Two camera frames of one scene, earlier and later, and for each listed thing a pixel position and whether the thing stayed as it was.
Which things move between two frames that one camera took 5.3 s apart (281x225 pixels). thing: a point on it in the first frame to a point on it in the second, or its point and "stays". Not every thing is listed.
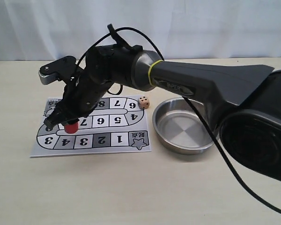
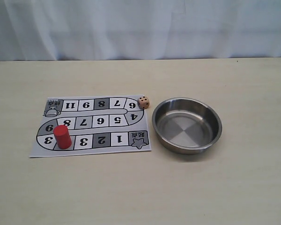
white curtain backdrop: (30, 30) stays
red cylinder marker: (71, 128) to (62, 137)
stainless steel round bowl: (177, 126) stays
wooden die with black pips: (143, 102) stays
